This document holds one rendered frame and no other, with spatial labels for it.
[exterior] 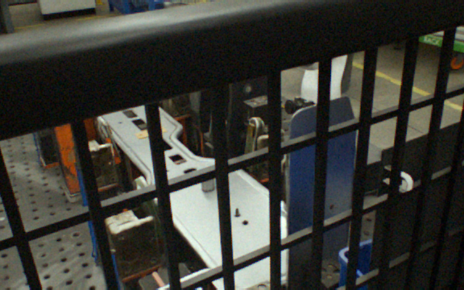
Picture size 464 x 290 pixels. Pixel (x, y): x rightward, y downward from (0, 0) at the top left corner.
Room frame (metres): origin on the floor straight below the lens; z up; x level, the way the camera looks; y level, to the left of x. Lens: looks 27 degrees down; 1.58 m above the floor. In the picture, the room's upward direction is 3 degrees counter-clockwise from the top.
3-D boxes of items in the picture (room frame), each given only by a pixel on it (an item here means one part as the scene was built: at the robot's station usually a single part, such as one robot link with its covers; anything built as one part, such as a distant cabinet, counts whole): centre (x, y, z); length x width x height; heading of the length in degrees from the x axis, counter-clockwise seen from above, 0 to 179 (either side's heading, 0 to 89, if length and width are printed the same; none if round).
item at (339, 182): (0.58, -0.12, 1.17); 0.12 x 0.01 x 0.34; 119
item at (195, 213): (1.24, 0.23, 1.00); 1.38 x 0.22 x 0.02; 29
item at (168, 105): (1.44, 0.16, 0.89); 0.13 x 0.11 x 0.38; 119
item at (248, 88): (1.23, -0.01, 0.94); 0.18 x 0.13 x 0.49; 29
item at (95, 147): (1.08, 0.34, 0.87); 0.12 x 0.09 x 0.35; 119
